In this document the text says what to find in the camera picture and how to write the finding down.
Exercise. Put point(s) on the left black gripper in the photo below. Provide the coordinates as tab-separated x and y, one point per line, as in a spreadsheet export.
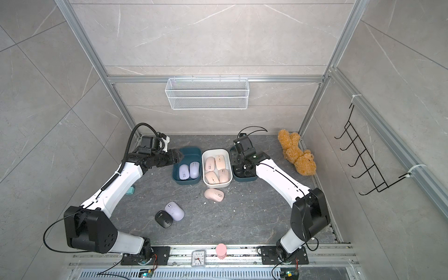
174	156

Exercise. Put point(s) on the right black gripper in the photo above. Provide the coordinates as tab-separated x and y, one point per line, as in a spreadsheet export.
234	157

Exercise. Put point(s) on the pink mouse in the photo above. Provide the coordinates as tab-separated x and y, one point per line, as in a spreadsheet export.
224	176
220	162
214	194
212	178
210	164

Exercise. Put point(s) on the purple mouse top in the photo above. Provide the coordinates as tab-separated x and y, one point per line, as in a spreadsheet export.
183	172

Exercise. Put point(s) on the purple mouse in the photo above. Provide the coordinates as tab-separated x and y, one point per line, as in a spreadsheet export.
175	211
183	172
195	170

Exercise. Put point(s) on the purple mouse bottom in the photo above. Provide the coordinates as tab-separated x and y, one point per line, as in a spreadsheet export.
195	170

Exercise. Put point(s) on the black mouse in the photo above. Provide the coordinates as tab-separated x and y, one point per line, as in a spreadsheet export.
164	219

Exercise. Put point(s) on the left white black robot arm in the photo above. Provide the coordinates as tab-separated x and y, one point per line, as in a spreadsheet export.
88	227

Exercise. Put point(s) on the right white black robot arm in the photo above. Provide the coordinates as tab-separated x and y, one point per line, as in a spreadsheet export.
310	213

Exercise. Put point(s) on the right teal storage box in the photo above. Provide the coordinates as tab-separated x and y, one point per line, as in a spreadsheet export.
238	175

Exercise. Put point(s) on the teal storage box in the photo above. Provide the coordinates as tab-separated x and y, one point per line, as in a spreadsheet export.
238	175
191	154

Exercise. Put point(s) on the white storage box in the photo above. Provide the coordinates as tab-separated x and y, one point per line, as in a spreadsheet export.
214	153

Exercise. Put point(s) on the left teal storage box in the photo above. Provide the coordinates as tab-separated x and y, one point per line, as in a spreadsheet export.
191	154

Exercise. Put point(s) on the small teal block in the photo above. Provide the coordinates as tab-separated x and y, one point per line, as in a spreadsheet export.
130	191

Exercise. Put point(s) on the brown teddy bear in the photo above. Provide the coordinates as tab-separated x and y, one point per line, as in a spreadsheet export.
303	160

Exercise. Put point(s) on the pink cylinder object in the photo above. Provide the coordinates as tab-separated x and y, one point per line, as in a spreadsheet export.
221	251

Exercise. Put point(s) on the small white desk clock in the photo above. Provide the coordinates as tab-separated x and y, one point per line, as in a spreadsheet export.
198	258

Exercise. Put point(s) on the white wire mesh basket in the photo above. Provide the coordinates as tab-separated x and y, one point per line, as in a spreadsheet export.
208	93

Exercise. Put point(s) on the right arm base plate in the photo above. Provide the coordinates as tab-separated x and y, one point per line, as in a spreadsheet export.
273	255

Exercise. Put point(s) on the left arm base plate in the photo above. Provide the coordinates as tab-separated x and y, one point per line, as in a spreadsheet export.
158	254

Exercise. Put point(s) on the black wall hook rack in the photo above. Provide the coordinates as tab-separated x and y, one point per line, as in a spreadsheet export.
365	158

